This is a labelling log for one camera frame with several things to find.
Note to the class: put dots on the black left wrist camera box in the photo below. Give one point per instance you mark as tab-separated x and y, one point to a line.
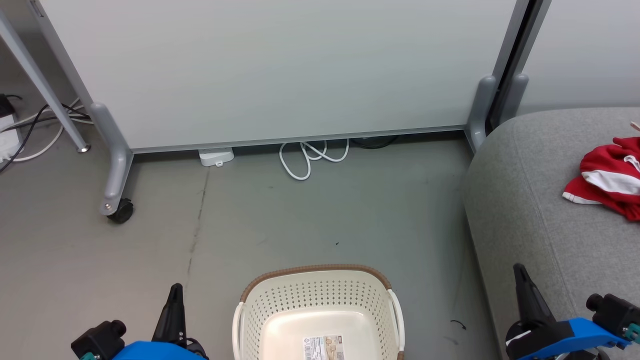
100	337

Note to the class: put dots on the grey partition foot with caster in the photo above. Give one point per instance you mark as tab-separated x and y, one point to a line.
117	165

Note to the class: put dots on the cream perforated laundry basket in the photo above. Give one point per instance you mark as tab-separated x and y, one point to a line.
320	300

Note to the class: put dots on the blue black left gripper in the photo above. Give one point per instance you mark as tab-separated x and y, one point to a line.
160	352

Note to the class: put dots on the wide white partition panel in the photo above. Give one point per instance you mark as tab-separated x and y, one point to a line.
280	65

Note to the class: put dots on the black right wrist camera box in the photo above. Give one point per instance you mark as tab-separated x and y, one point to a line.
615	312

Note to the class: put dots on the small black floor scrap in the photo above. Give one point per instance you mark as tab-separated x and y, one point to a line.
459	324

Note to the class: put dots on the white power adapter box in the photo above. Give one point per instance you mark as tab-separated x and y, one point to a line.
216	156

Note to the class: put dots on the grey metal table leg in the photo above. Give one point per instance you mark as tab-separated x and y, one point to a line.
37	80

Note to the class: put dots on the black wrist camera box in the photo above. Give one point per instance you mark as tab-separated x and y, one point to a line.
100	337
615	312

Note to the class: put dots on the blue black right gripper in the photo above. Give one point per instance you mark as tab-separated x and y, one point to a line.
560	337

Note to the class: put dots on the black caster wheel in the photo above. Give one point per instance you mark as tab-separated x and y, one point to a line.
121	211

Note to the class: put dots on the white power strip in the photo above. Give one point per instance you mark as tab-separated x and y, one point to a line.
7	137

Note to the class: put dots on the red white striped garment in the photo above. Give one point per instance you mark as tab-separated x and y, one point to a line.
610	200

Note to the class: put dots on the paper basket label sticker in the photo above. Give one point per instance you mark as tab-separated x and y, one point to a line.
323	348

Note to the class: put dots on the grey fabric sofa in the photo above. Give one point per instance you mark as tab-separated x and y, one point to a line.
540	225

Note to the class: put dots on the narrow white partition panel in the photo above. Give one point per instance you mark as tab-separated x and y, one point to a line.
585	50

